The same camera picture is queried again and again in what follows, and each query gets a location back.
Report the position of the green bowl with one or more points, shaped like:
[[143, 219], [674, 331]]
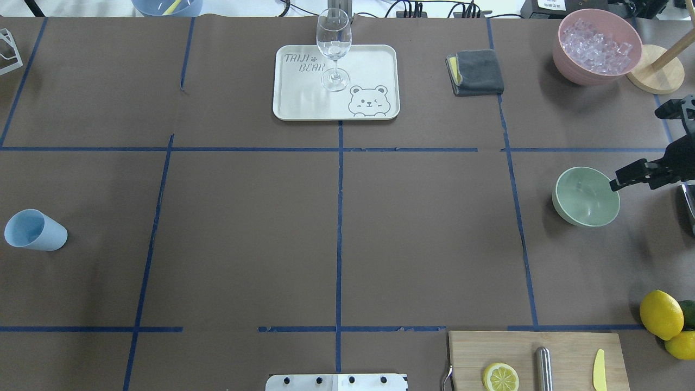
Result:
[[582, 196]]

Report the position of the yellow lemon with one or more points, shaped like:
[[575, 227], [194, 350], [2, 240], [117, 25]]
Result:
[[661, 315], [681, 346]]

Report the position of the green lime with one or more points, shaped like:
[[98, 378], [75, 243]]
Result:
[[688, 309]]

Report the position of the yellow lemon upper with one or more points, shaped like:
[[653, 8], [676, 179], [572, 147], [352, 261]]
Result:
[[661, 315]]

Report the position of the yellow plastic knife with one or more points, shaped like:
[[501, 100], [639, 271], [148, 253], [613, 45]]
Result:
[[598, 371]]

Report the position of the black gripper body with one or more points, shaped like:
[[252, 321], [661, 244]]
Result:
[[676, 163]]

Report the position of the light blue plastic cup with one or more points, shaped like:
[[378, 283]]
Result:
[[34, 230]]

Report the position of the clear wine glass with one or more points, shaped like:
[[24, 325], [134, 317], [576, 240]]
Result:
[[334, 38]]

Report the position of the lemon half slice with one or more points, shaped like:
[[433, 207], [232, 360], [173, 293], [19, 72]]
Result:
[[500, 376]]

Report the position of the grey folded cloth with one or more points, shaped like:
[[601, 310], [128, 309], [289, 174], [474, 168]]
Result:
[[475, 73]]

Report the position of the cream bear tray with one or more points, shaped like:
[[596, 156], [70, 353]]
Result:
[[372, 94]]

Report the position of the wooden mug stand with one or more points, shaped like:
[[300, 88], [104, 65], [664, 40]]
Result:
[[659, 70]]

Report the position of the wooden cutting board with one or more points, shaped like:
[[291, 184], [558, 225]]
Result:
[[572, 357]]

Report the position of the blue basin bowl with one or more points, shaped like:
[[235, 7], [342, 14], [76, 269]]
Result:
[[168, 8]]

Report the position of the yellow lemon lower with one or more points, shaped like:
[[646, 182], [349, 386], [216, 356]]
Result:
[[681, 346]]

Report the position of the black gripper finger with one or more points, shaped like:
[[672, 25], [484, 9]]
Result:
[[639, 171]]

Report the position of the pink bowl with ice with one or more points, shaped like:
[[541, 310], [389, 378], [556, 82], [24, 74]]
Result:
[[594, 47]]

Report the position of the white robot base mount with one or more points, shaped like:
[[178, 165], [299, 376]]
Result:
[[364, 381]]

